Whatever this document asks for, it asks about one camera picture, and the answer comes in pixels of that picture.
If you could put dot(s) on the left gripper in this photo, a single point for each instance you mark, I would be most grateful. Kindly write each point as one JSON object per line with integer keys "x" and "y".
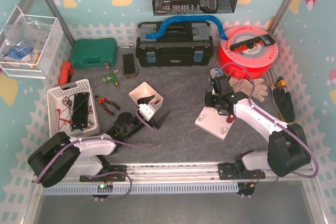
{"x": 152, "y": 119}

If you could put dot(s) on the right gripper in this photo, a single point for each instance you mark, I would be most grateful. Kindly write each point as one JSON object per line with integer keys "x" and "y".
{"x": 210, "y": 99}

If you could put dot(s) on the red spring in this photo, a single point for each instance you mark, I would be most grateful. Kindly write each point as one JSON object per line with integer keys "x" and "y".
{"x": 230, "y": 119}

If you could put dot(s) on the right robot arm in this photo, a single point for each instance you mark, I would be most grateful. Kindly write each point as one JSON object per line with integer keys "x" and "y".
{"x": 287, "y": 149}

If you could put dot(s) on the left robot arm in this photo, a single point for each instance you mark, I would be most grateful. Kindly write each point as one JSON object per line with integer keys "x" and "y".
{"x": 65, "y": 156}

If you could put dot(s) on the white spring tray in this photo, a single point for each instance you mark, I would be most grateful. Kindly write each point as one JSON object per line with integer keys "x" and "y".
{"x": 145, "y": 90}

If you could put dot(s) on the white peg board fixture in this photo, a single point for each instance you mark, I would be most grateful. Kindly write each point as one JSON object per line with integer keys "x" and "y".
{"x": 210, "y": 121}

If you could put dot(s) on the beige work glove rear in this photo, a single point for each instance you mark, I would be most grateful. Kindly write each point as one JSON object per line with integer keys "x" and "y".
{"x": 246, "y": 86}

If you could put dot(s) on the black battery holder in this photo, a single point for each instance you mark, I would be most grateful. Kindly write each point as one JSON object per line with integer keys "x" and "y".
{"x": 130, "y": 70}

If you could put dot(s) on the orange black pliers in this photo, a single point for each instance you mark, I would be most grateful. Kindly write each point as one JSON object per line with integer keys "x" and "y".
{"x": 103, "y": 102}

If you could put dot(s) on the green toy drill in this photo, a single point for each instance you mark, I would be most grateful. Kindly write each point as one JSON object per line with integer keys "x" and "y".
{"x": 111, "y": 77}

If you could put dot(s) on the red tubing spool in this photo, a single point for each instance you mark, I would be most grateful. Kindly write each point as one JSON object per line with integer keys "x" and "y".
{"x": 257, "y": 60}

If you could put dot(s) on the black rubber glove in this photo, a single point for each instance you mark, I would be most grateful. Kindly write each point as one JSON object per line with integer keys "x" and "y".
{"x": 284, "y": 105}

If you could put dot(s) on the black tool box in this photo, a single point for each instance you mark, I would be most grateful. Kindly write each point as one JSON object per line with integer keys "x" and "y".
{"x": 183, "y": 44}

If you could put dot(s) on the black circuit board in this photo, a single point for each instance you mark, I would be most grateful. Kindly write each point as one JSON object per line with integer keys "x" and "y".
{"x": 79, "y": 119}

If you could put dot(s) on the green plastic case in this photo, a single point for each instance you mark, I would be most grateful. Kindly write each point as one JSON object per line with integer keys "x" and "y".
{"x": 94, "y": 53}

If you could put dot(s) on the white perforated basket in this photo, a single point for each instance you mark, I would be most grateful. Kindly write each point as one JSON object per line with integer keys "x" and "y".
{"x": 61, "y": 107}

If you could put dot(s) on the orange utility knife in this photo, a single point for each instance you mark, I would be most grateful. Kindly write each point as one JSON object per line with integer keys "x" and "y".
{"x": 67, "y": 71}

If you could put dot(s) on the blue white gloves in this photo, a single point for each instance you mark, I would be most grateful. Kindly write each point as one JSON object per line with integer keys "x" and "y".
{"x": 20, "y": 52}

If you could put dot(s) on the solder wire spool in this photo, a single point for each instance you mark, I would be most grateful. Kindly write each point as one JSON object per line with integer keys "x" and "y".
{"x": 215, "y": 72}

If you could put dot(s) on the yellow handled tool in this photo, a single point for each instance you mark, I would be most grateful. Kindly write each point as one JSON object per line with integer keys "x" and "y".
{"x": 280, "y": 83}

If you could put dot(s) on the black socket holder rail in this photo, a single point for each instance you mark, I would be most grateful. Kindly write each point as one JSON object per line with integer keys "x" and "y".
{"x": 266, "y": 40}

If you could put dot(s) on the clear acrylic wall box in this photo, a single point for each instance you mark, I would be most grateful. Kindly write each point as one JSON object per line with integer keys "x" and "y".
{"x": 44, "y": 33}

